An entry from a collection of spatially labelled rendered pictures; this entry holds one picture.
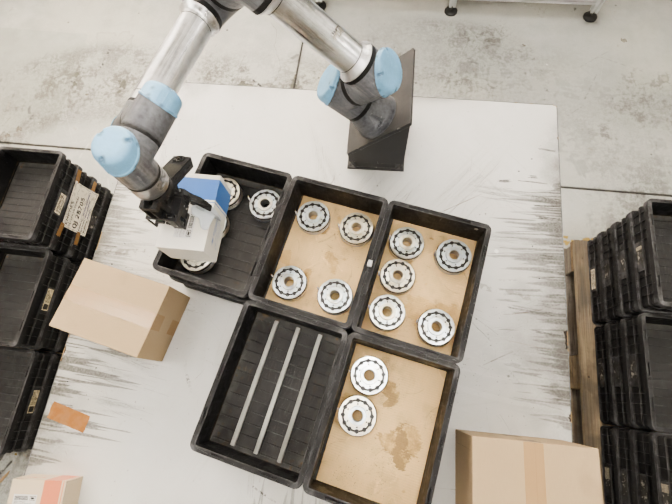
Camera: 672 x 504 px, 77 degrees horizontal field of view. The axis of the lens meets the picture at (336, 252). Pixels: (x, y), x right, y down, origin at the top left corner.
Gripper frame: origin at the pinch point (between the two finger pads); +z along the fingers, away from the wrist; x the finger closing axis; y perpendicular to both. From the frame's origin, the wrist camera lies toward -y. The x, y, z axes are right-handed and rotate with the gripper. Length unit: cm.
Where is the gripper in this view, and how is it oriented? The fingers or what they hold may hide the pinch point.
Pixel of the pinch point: (193, 214)
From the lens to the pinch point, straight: 110.7
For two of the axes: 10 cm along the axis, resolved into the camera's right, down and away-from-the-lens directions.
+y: -1.2, 9.5, -3.0
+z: 0.6, 3.1, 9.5
